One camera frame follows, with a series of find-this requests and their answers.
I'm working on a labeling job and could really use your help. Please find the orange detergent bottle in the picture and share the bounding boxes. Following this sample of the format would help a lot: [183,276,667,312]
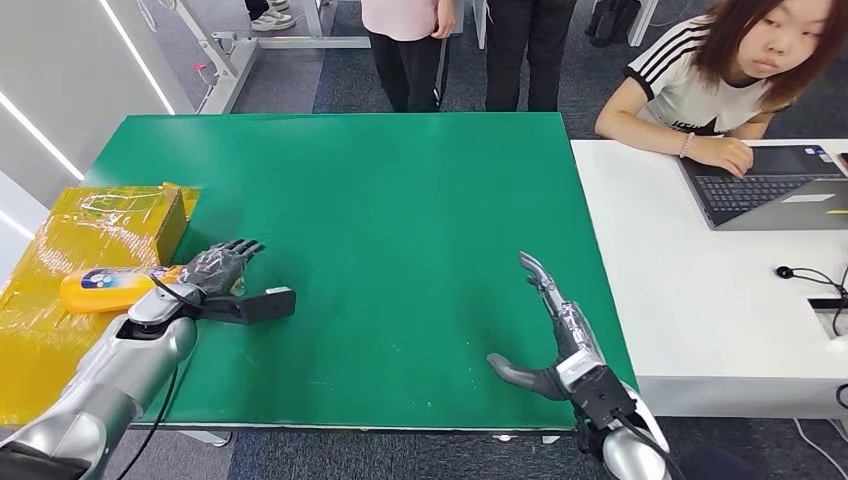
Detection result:
[59,264,250,315]

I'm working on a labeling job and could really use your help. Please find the black desk cable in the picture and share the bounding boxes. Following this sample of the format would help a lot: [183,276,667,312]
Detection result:
[776,265,848,338]

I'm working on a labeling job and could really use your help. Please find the grey laptop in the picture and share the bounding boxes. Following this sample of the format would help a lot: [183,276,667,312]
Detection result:
[678,144,848,232]

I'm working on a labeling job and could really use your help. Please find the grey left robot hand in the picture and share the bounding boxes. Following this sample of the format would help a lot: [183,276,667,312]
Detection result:
[178,239,266,299]

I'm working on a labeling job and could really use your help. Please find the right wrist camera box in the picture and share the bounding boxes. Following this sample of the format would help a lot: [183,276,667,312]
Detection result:
[556,351,638,431]

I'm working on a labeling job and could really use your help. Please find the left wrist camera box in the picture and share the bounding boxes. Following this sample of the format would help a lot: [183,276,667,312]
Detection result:
[197,286,297,327]

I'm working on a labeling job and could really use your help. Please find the white desk leg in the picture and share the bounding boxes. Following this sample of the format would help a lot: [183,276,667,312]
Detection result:
[628,0,663,48]

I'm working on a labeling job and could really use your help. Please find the seated person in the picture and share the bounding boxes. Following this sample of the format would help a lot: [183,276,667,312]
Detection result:
[594,0,848,179]

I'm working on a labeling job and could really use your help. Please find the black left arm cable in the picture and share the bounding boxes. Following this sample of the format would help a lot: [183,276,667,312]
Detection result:
[115,364,181,480]

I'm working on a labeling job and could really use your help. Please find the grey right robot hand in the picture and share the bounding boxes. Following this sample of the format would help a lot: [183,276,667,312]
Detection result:
[486,251,607,402]

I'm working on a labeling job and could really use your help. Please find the yellow taped cardboard box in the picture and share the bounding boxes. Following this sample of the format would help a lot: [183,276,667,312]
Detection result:
[0,182,202,427]

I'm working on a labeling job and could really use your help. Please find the white floor cable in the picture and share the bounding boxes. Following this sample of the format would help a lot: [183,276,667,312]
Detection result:
[793,418,848,480]

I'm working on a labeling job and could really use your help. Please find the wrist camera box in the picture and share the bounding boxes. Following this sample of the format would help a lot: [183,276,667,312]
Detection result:
[197,286,297,327]
[556,351,638,431]

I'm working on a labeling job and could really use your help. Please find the standing person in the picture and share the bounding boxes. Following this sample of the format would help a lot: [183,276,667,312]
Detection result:
[360,0,458,114]
[484,0,578,113]

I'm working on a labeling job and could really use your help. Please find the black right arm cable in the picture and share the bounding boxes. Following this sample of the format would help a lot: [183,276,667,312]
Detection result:
[612,410,687,480]

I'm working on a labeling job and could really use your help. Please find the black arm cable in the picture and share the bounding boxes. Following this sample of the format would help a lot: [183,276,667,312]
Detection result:
[115,364,181,480]
[612,410,687,480]

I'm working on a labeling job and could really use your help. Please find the black bag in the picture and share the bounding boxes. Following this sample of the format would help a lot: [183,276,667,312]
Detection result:
[586,0,645,48]

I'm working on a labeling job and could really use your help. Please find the person's feet in sneakers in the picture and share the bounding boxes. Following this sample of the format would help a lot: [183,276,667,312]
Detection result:
[243,0,298,33]

